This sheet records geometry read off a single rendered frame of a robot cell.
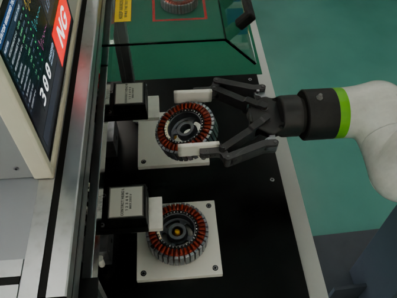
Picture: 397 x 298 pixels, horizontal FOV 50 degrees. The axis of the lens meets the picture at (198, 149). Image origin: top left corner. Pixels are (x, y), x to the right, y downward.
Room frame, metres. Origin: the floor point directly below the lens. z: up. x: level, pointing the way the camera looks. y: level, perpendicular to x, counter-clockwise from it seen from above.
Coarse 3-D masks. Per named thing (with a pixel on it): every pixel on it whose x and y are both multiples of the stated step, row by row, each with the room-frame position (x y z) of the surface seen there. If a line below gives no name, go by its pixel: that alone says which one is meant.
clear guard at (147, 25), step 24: (144, 0) 0.68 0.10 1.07; (168, 0) 0.68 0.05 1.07; (192, 0) 0.68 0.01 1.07; (216, 0) 0.68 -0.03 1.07; (240, 0) 0.76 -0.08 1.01; (120, 24) 0.61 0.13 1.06; (144, 24) 0.61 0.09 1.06; (168, 24) 0.61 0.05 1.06; (192, 24) 0.61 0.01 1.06; (216, 24) 0.61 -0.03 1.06; (240, 48) 0.58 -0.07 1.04
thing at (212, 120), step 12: (180, 108) 0.55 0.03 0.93; (192, 108) 0.54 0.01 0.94; (204, 108) 0.53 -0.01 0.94; (168, 120) 0.52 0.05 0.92; (180, 120) 0.53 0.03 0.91; (192, 120) 0.53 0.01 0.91; (204, 120) 0.50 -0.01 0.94; (156, 132) 0.50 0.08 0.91; (168, 132) 0.50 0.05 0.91; (180, 132) 0.50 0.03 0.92; (192, 132) 0.49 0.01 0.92; (204, 132) 0.48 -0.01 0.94; (216, 132) 0.49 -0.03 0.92; (168, 144) 0.47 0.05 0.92; (168, 156) 0.47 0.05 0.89; (192, 156) 0.46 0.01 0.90
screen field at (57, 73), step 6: (54, 78) 0.37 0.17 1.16; (54, 84) 0.37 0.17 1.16; (54, 90) 0.36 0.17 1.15; (54, 96) 0.35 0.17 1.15; (54, 102) 0.35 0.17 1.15; (48, 108) 0.32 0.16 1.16; (48, 114) 0.32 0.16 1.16; (48, 120) 0.31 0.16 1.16; (48, 126) 0.31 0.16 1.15; (48, 132) 0.30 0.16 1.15; (48, 138) 0.29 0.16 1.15
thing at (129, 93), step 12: (120, 84) 0.62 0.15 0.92; (132, 84) 0.62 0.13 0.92; (144, 84) 0.62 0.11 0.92; (120, 96) 0.58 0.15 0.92; (132, 96) 0.58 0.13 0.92; (144, 96) 0.58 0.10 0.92; (156, 96) 0.62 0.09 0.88; (96, 108) 0.57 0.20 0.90; (120, 108) 0.56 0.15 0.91; (132, 108) 0.56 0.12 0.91; (144, 108) 0.56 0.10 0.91; (156, 108) 0.59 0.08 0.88; (108, 120) 0.55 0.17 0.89; (120, 120) 0.56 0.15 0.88; (144, 120) 0.56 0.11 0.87; (156, 120) 0.57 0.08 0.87
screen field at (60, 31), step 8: (64, 0) 0.51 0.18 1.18; (64, 8) 0.50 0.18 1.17; (56, 16) 0.45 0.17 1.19; (64, 16) 0.49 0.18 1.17; (56, 24) 0.44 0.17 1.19; (64, 24) 0.48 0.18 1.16; (56, 32) 0.43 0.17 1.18; (64, 32) 0.47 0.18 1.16; (56, 40) 0.42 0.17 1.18; (64, 40) 0.46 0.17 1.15; (56, 48) 0.41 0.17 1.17; (64, 48) 0.45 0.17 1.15
